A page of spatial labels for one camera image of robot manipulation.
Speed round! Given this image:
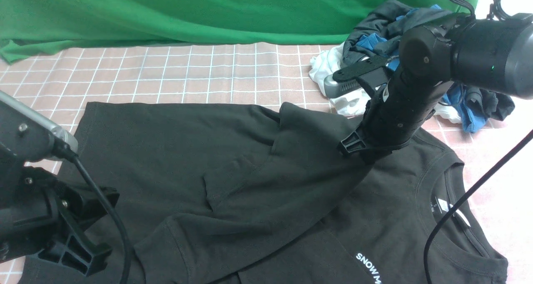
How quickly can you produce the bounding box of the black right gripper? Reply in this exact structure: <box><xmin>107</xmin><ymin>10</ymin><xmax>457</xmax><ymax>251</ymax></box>
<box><xmin>337</xmin><ymin>64</ymin><xmax>453</xmax><ymax>164</ymax></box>

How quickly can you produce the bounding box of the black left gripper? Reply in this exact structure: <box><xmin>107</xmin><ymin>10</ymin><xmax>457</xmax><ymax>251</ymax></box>
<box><xmin>0</xmin><ymin>145</ymin><xmax>112</xmax><ymax>276</ymax></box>

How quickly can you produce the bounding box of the dark gray long-sleeved shirt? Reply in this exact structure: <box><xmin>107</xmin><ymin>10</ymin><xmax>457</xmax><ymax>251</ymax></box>
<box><xmin>17</xmin><ymin>102</ymin><xmax>509</xmax><ymax>284</ymax></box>

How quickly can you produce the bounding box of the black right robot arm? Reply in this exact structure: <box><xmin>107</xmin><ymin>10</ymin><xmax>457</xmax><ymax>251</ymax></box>
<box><xmin>333</xmin><ymin>13</ymin><xmax>533</xmax><ymax>163</ymax></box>

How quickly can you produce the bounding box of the white crumpled shirt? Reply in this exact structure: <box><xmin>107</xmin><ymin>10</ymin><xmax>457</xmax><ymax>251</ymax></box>
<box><xmin>309</xmin><ymin>42</ymin><xmax>463</xmax><ymax>124</ymax></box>

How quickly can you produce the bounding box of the blue crumpled shirt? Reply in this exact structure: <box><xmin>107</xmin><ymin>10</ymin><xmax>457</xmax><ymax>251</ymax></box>
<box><xmin>343</xmin><ymin>0</ymin><xmax>487</xmax><ymax>133</ymax></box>

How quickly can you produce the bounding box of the dark gray crumpled shirt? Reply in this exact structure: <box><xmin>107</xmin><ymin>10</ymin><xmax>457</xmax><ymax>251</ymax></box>
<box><xmin>341</xmin><ymin>0</ymin><xmax>515</xmax><ymax>121</ymax></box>

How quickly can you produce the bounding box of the pink checkered tablecloth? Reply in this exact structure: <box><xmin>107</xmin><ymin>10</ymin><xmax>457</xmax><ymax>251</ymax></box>
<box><xmin>0</xmin><ymin>42</ymin><xmax>533</xmax><ymax>284</ymax></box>

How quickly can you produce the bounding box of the green backdrop cloth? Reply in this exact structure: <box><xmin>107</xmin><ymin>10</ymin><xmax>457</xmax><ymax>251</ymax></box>
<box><xmin>0</xmin><ymin>0</ymin><xmax>460</xmax><ymax>64</ymax></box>

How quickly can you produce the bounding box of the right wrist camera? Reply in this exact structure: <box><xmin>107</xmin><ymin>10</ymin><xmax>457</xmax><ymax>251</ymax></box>
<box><xmin>324</xmin><ymin>55</ymin><xmax>399</xmax><ymax>99</ymax></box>

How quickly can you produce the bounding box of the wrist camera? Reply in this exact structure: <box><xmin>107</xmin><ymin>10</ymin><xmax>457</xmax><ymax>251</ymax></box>
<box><xmin>0</xmin><ymin>92</ymin><xmax>79</xmax><ymax>162</ymax></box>
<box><xmin>324</xmin><ymin>55</ymin><xmax>399</xmax><ymax>99</ymax></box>

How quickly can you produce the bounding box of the black left camera cable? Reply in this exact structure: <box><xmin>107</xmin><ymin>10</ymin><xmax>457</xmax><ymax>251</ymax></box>
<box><xmin>62</xmin><ymin>149</ymin><xmax>134</xmax><ymax>284</ymax></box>

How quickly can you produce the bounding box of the black camera cable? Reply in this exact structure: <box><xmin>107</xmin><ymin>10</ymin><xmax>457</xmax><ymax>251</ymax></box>
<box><xmin>423</xmin><ymin>129</ymin><xmax>533</xmax><ymax>284</ymax></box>
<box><xmin>62</xmin><ymin>149</ymin><xmax>134</xmax><ymax>284</ymax></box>

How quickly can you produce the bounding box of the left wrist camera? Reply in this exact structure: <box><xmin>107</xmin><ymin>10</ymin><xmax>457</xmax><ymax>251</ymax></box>
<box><xmin>0</xmin><ymin>92</ymin><xmax>79</xmax><ymax>162</ymax></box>

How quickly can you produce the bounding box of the black right camera cable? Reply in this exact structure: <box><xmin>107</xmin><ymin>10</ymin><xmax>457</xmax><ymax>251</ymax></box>
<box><xmin>423</xmin><ymin>129</ymin><xmax>533</xmax><ymax>284</ymax></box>

